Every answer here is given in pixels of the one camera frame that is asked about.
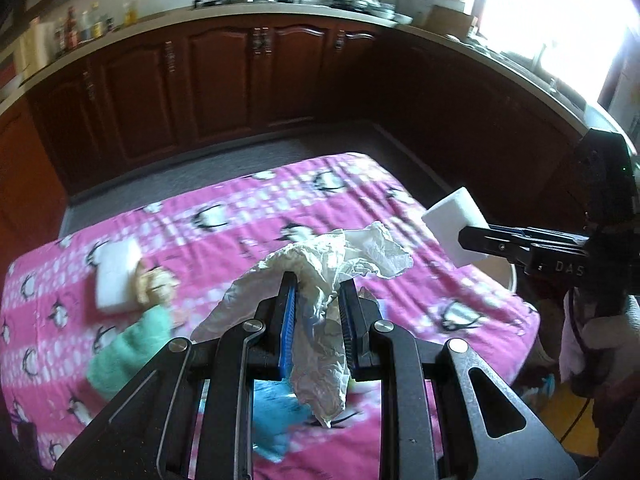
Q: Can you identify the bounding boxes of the light blue snack packet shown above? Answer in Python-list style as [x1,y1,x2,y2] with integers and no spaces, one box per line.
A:
[251,379,315,463]

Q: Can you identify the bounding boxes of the black cable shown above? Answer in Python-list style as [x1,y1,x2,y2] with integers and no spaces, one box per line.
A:
[557,395,598,443]

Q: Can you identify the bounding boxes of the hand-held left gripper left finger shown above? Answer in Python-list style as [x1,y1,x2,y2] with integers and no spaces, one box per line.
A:
[52,271,301,480]

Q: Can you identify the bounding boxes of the grey kitchen countertop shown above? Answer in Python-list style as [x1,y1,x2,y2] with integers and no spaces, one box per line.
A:
[0,2,636,161]

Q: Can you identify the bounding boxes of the white tissue paper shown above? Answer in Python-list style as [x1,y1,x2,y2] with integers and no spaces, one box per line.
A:
[191,221,415,429]

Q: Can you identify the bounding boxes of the teal green cloth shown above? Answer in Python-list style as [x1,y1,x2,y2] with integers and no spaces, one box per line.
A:
[86,306,176,401]

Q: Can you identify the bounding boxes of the pink penguin print blanket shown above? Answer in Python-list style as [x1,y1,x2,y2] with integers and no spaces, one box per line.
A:
[0,151,541,480]

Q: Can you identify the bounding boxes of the brown wooden kitchen cabinets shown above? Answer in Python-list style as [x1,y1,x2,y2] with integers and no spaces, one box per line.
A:
[0,15,601,261]

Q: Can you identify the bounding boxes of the white round bucket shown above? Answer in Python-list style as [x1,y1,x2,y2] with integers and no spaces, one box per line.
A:
[490,260,519,293]

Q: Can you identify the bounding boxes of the gas stove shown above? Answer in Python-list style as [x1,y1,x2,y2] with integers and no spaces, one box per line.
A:
[192,0,326,10]

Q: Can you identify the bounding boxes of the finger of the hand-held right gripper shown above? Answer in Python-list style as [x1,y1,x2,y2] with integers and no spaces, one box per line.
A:
[487,223,590,242]
[457,226,586,275]

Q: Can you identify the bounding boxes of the cardboard box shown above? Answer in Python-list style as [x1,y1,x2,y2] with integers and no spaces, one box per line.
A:
[425,5,476,38]

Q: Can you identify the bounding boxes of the crumpled beige wrapper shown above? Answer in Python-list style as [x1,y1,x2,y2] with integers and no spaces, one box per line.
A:
[132,265,188,322]

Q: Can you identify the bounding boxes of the white foam block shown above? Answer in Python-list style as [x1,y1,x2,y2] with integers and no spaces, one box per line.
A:
[95,239,142,312]
[421,186,491,267]

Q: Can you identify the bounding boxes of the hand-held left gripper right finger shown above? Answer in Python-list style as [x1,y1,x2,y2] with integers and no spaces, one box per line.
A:
[340,277,581,480]

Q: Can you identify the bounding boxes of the person's right hand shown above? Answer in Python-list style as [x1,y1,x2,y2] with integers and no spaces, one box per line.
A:
[559,292,640,386]

